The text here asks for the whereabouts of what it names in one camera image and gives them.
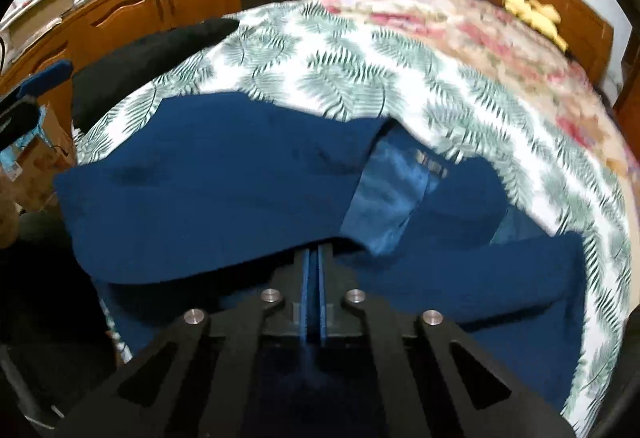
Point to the yellow plush toy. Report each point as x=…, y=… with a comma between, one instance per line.
x=535, y=16

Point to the blue suit jacket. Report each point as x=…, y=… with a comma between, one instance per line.
x=225, y=178

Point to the black garment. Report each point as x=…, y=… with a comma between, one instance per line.
x=140, y=63

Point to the floral quilt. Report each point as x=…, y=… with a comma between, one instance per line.
x=475, y=33

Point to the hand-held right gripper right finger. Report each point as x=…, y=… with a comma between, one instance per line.
x=322, y=298

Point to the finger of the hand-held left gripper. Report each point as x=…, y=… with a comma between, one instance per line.
x=47, y=76

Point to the fern print bed sheet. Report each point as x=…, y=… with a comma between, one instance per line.
x=350, y=68

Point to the cardboard box with teal print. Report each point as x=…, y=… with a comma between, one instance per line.
x=35, y=168

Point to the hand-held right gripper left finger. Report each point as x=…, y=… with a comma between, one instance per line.
x=306, y=298

